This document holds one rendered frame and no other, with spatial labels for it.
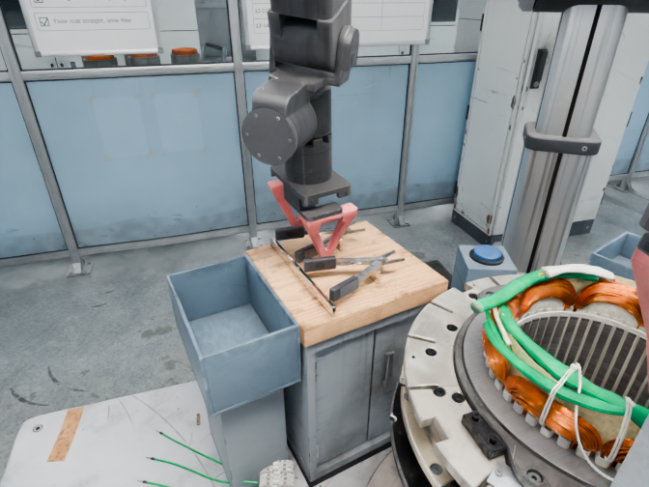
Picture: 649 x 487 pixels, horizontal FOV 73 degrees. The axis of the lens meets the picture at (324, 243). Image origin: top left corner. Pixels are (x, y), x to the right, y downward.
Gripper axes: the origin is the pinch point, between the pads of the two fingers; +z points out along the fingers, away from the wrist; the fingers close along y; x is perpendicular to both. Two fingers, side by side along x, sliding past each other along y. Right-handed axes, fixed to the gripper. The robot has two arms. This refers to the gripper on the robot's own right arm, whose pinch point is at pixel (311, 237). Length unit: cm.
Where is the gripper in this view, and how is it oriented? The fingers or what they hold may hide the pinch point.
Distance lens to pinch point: 59.0
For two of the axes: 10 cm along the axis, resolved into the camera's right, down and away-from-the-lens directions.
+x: 8.8, -2.7, 3.8
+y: 4.7, 4.7, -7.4
